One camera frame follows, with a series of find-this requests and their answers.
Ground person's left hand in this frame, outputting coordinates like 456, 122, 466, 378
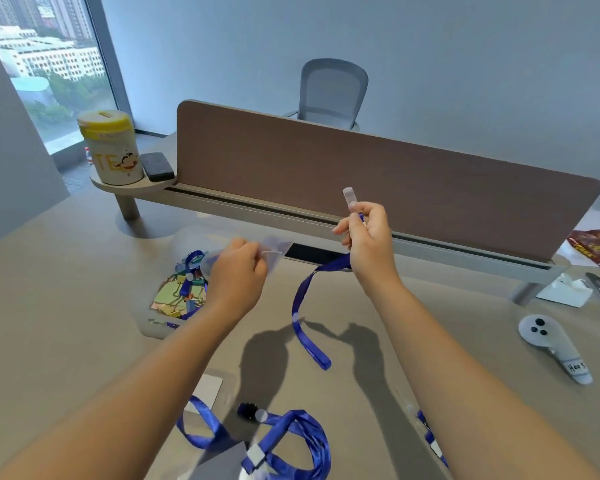
199, 238, 270, 323

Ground person's right hand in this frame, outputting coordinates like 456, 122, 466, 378
332, 201, 400, 295

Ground bundle of blue lanyards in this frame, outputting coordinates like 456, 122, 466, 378
172, 249, 209, 321

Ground blue lanyard with black clip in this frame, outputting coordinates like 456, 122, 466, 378
177, 397, 332, 480

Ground blue lanyard with clear strap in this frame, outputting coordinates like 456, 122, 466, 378
416, 408, 452, 469

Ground person's left forearm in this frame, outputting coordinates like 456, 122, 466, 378
0, 294, 261, 480

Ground person's right forearm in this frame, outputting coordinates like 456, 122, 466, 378
364, 274, 600, 480

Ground clear round jar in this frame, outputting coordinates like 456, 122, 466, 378
199, 248, 226, 278

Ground brown desk divider panel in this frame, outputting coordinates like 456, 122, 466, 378
175, 99, 600, 263

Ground colourful binder clips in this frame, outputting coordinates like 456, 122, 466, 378
151, 274, 206, 321

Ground grey desk shelf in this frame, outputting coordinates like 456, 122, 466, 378
89, 167, 573, 308

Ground clear plastic storage bin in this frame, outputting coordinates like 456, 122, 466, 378
132, 225, 246, 341

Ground small black case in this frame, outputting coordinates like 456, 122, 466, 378
139, 152, 176, 183

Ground grey mesh office chair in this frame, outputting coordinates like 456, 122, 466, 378
282, 58, 370, 131

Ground yellow lid wipes canister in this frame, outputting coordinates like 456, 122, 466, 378
77, 109, 145, 187

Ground white handheld controller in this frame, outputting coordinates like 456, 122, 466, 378
518, 314, 594, 385

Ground small white tissue box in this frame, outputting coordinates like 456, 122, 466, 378
535, 273, 593, 309

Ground brown snack packet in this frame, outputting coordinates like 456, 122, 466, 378
565, 228, 600, 281

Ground large glass window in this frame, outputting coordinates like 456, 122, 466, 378
0, 0, 133, 155

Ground black desk cable grommet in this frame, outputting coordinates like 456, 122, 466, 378
283, 242, 352, 267

